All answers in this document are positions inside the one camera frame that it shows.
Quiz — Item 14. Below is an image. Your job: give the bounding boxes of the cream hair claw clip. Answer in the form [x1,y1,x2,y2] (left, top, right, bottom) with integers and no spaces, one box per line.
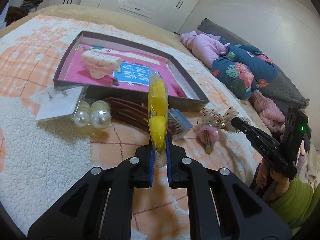
[80,50,123,79]

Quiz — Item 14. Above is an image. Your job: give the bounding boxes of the beige dotted lace bow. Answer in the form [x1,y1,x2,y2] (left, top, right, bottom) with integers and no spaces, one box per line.
[194,107,240,133]

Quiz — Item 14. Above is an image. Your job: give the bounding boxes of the right hand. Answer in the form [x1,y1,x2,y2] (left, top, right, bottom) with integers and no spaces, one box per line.
[254,159,290,202]

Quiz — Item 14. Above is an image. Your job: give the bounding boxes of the shallow dark cardboard box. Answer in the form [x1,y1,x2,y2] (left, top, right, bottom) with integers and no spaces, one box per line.
[53,31,209,112]

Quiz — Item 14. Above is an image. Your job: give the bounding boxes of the yellow rings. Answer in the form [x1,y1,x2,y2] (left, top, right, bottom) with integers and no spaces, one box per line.
[147,67,169,168]

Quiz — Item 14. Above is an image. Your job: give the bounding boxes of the dark red hair clip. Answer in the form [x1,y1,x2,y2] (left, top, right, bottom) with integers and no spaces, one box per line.
[103,97,181,137]

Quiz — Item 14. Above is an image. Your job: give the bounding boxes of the pink knitted blanket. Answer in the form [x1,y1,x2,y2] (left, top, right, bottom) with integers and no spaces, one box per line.
[249,89,285,133]

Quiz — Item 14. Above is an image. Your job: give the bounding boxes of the pink padded quilt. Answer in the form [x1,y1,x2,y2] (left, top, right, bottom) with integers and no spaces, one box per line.
[178,30,230,69]

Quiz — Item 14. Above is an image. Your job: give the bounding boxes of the orange white patterned blanket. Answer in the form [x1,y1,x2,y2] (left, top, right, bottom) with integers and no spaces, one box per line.
[1,12,270,239]

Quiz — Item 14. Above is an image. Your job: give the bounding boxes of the white earring card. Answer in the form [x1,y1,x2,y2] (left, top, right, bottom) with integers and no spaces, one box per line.
[35,86,86,121]

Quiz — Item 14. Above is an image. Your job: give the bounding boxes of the pile of dark clothes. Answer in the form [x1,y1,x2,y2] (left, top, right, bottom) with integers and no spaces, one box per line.
[20,0,43,10]

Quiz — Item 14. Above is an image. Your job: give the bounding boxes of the green sleeve forearm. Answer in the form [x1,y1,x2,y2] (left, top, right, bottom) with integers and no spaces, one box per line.
[269,178,319,234]

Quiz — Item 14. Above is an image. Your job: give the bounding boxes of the blue floral quilt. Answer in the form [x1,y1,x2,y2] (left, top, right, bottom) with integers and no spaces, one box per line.
[211,44,278,100]

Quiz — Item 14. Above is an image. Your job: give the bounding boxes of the grey headboard cover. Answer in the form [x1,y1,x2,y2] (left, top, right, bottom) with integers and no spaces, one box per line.
[197,18,310,110]

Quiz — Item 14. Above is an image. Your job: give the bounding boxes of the pearl hair tie pair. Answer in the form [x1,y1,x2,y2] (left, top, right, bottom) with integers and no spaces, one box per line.
[71,100,112,131]

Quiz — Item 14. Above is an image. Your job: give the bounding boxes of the pink children's book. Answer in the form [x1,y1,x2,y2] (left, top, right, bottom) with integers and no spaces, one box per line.
[60,43,186,98]

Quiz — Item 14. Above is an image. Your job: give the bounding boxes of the pink fuzzy hair clip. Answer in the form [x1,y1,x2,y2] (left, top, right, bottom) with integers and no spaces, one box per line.
[195,125,220,154]

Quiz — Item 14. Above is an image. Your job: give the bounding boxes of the tan bed cover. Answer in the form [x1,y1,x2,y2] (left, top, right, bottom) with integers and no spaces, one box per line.
[0,4,271,136]

